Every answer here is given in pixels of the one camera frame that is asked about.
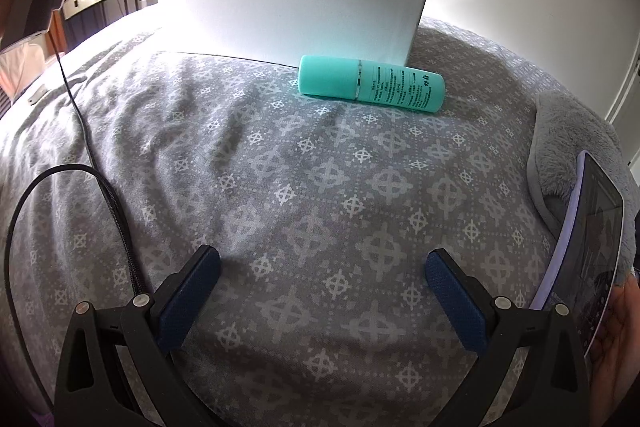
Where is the person right hand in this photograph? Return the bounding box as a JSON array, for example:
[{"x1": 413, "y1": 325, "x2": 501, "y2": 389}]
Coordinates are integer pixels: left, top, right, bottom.
[{"x1": 590, "y1": 274, "x2": 639, "y2": 426}]

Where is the smartphone with lilac case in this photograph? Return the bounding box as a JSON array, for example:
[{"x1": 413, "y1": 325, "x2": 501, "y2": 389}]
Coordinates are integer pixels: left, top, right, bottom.
[{"x1": 529, "y1": 150, "x2": 625, "y2": 352}]

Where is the white cardboard box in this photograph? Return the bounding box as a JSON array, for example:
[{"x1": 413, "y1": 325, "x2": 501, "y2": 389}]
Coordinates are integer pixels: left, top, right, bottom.
[{"x1": 158, "y1": 0, "x2": 426, "y2": 66}]

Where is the grey patterned bed cover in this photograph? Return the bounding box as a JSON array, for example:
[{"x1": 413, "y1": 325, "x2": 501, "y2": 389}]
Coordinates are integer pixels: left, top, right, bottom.
[{"x1": 1, "y1": 15, "x2": 569, "y2": 426}]

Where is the teal cylindrical bottle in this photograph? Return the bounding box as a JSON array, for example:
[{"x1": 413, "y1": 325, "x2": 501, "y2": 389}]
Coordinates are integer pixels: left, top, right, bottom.
[{"x1": 298, "y1": 55, "x2": 446, "y2": 113}]

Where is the grey fluffy cushion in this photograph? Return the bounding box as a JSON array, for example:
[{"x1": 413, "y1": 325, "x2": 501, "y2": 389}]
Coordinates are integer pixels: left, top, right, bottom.
[{"x1": 526, "y1": 91, "x2": 639, "y2": 285}]

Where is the black braided cable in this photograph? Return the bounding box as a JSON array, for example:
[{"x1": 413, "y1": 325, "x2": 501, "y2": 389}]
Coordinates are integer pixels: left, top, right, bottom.
[{"x1": 2, "y1": 28, "x2": 147, "y2": 408}]

